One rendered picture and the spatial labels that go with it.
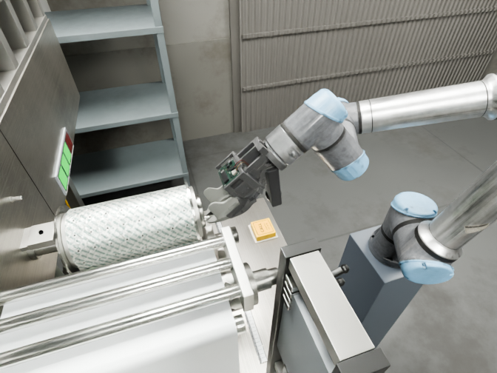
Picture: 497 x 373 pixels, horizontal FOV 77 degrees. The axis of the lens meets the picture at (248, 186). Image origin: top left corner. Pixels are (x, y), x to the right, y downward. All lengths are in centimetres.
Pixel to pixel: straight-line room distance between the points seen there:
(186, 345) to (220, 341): 4
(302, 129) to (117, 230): 40
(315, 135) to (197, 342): 41
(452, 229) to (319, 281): 52
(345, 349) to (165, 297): 20
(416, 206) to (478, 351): 136
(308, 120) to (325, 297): 33
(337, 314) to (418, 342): 173
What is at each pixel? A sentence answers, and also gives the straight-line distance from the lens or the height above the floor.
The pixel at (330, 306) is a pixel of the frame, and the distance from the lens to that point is 38.
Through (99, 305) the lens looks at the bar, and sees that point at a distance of 39.
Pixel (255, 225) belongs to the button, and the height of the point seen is 92.
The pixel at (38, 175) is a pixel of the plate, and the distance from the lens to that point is 88.
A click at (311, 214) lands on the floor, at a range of 241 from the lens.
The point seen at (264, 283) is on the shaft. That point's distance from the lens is 49.
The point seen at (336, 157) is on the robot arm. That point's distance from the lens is 64.
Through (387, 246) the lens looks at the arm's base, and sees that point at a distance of 108.
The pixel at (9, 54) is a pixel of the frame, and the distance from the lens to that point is 98.
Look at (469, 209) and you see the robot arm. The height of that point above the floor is 127.
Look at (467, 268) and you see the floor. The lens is 252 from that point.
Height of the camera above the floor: 177
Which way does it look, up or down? 43 degrees down
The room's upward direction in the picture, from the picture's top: straight up
